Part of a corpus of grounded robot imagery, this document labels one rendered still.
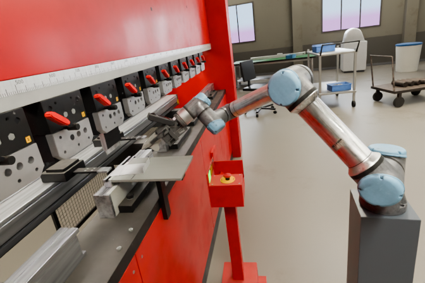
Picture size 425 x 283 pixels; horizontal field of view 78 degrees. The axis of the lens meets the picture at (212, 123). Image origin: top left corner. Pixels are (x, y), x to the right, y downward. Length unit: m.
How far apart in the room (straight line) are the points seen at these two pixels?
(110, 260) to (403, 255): 0.98
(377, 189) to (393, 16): 9.43
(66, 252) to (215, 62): 2.52
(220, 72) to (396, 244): 2.37
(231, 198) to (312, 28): 8.80
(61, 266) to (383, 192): 0.91
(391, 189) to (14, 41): 1.04
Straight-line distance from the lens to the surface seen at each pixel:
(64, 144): 0.80
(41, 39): 0.81
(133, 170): 1.05
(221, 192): 1.28
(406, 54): 8.62
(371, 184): 0.93
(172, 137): 1.16
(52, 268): 0.84
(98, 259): 0.90
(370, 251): 1.21
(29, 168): 0.73
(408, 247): 1.22
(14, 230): 1.10
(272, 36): 9.76
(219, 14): 3.03
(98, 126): 0.94
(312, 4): 9.80
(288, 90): 0.88
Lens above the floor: 1.43
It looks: 18 degrees down
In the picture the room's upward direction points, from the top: 8 degrees counter-clockwise
